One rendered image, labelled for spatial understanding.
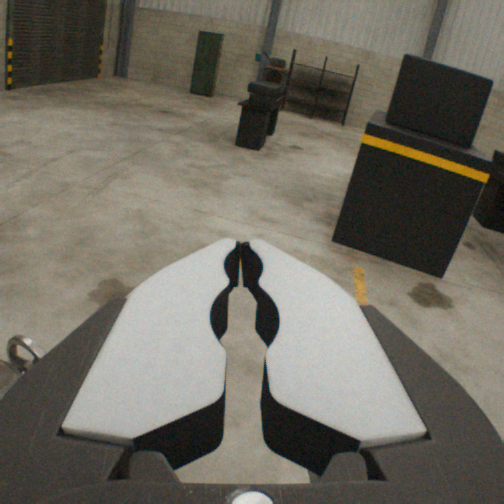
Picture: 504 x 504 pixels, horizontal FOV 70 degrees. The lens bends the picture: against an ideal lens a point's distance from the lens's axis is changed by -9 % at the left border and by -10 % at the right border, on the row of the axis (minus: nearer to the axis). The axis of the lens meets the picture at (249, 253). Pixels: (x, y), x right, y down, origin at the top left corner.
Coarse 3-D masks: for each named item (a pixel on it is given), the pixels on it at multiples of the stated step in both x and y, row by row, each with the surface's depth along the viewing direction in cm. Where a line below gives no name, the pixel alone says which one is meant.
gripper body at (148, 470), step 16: (144, 464) 5; (160, 464) 6; (336, 464) 6; (352, 464) 6; (112, 480) 5; (128, 480) 5; (144, 480) 5; (160, 480) 5; (176, 480) 5; (320, 480) 5; (336, 480) 5; (352, 480) 5; (368, 480) 5; (64, 496) 5; (80, 496) 5; (96, 496) 5; (112, 496) 5; (128, 496) 5; (144, 496) 5; (160, 496) 5; (176, 496) 5; (192, 496) 5; (208, 496) 5; (224, 496) 5; (240, 496) 5; (256, 496) 5; (272, 496) 5; (288, 496) 5; (304, 496) 5; (320, 496) 5; (336, 496) 5; (352, 496) 5; (368, 496) 5; (384, 496) 5; (400, 496) 5; (416, 496) 5; (432, 496) 5
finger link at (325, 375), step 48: (288, 288) 10; (336, 288) 10; (288, 336) 8; (336, 336) 8; (288, 384) 7; (336, 384) 7; (384, 384) 7; (288, 432) 7; (336, 432) 6; (384, 432) 6
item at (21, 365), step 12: (24, 336) 62; (12, 348) 65; (36, 348) 61; (0, 360) 57; (12, 360) 66; (24, 360) 65; (36, 360) 61; (0, 372) 55; (12, 372) 57; (24, 372) 63; (0, 384) 54; (12, 384) 55; (0, 396) 53
